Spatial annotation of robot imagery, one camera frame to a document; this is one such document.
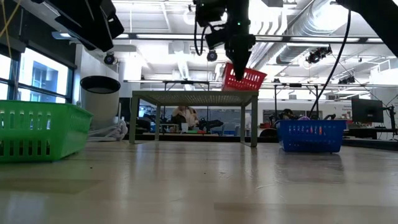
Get black computer monitor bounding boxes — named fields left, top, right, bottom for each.
left=351, top=98, right=384, bottom=124

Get large window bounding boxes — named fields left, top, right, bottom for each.
left=0, top=46, right=75, bottom=104

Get silver ventilation duct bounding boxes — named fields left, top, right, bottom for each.
left=275, top=0, right=343, bottom=66

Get pale green perforated metal shelf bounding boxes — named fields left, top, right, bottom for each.
left=129, top=90, right=261, bottom=148

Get long LED light bar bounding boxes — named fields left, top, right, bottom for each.
left=51, top=30, right=398, bottom=45

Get blue plastic basket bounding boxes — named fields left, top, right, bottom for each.
left=275, top=119, right=347, bottom=154

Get person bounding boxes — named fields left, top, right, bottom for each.
left=278, top=108, right=299, bottom=121
left=170, top=105, right=200, bottom=131

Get white coiled cable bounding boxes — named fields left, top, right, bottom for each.
left=86, top=119, right=129, bottom=142

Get white cylindrical canister black top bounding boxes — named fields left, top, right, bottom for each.
left=80, top=75, right=122, bottom=130

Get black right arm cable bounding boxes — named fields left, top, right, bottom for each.
left=308, top=8, right=352, bottom=119

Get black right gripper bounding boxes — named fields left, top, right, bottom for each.
left=194, top=0, right=257, bottom=82

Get background black station frame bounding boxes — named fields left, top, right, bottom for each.
left=161, top=80, right=320, bottom=122

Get background black robot arms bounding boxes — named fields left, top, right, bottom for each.
left=136, top=113, right=224, bottom=133

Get red plastic basket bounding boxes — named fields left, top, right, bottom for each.
left=221, top=62, right=268, bottom=91

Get green plastic basket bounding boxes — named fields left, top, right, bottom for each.
left=0, top=100, right=95, bottom=163

